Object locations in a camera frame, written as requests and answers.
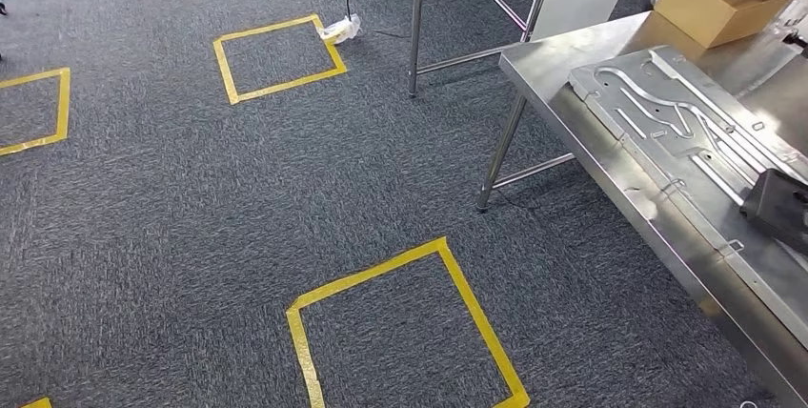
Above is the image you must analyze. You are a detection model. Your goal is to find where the black plastic plate frame part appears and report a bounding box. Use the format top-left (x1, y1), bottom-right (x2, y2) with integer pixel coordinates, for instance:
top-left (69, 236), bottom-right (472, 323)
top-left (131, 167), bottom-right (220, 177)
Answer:
top-left (739, 168), bottom-right (808, 256)

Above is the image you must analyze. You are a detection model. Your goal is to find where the stainless steel workbench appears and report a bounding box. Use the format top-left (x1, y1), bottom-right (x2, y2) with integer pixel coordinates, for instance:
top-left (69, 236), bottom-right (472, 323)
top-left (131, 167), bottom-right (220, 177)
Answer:
top-left (476, 10), bottom-right (808, 408)

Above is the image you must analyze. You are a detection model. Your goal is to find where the crumpled white plastic bag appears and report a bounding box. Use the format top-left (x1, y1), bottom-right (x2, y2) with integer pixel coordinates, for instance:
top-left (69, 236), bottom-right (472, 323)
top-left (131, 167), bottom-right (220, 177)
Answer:
top-left (317, 13), bottom-right (362, 47)

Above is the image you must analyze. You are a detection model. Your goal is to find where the stamped sheet metal panel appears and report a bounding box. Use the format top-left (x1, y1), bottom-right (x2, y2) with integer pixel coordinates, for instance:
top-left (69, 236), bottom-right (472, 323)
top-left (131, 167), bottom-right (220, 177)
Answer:
top-left (568, 45), bottom-right (808, 353)

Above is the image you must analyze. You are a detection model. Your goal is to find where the brown cardboard box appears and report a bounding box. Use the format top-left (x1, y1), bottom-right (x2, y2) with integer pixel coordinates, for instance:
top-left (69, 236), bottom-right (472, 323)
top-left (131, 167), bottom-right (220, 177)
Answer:
top-left (653, 0), bottom-right (801, 50)

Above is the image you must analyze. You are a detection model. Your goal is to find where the steel frame table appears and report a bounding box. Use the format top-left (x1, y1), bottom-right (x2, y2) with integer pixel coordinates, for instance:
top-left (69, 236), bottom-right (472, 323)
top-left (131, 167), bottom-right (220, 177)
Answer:
top-left (340, 0), bottom-right (563, 100)

